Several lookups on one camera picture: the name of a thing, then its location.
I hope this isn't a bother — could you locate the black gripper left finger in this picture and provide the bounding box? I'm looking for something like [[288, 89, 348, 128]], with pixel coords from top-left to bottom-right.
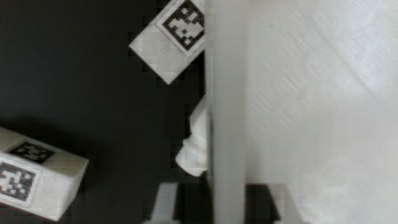
[[144, 182, 208, 224]]

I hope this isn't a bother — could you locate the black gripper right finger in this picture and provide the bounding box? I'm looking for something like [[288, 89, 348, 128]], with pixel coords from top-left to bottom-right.
[[245, 183, 302, 224]]

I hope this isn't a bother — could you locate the white table leg with tag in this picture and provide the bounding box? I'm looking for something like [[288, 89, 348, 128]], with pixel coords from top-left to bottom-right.
[[0, 127, 89, 221]]

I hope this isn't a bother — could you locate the white square tabletop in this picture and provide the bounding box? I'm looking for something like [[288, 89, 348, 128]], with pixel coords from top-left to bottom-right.
[[206, 0, 398, 224]]

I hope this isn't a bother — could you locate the white table leg tilted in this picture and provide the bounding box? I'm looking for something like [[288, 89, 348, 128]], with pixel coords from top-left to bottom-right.
[[174, 99, 208, 177]]

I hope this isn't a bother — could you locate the white table leg lying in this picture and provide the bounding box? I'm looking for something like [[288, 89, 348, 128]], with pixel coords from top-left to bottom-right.
[[129, 0, 206, 84]]

